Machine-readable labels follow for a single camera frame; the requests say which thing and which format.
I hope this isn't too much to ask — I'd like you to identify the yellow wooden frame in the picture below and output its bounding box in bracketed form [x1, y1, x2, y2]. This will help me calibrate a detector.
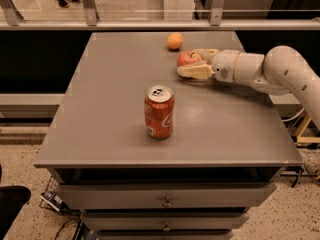
[294, 115, 320, 144]

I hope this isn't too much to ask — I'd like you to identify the grey drawer cabinet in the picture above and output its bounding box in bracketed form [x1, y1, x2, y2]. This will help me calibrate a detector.
[35, 32, 302, 240]

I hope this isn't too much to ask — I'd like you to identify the glass railing with metal posts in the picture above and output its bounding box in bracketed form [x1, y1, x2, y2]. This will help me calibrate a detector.
[0, 0, 320, 31]

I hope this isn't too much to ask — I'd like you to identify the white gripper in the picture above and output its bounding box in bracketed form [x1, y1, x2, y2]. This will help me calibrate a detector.
[177, 49, 240, 83]

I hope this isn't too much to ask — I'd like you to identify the top grey drawer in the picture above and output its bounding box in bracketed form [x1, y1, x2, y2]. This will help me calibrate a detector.
[56, 183, 276, 210]

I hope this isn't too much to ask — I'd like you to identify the grey drawer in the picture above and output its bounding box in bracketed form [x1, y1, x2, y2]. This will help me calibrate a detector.
[56, 183, 276, 210]
[82, 212, 249, 231]

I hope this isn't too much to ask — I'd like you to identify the wire basket on floor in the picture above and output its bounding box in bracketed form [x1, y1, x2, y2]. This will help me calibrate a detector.
[40, 177, 68, 215]

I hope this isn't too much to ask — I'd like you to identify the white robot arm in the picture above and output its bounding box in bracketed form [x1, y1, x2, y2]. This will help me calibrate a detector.
[177, 46, 320, 129]

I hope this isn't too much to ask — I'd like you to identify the red soda can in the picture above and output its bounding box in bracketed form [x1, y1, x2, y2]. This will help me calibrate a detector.
[144, 85, 175, 139]

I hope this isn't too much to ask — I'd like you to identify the red apple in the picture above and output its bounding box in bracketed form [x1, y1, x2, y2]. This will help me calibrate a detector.
[177, 51, 202, 66]

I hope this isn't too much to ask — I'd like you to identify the orange fruit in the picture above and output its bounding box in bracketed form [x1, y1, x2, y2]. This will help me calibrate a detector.
[167, 33, 184, 50]

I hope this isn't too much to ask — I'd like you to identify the black floor cable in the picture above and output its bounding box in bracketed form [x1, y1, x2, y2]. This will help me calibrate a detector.
[53, 218, 88, 240]

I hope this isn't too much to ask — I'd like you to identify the black chair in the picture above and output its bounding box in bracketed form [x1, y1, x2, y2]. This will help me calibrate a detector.
[0, 163, 32, 239]

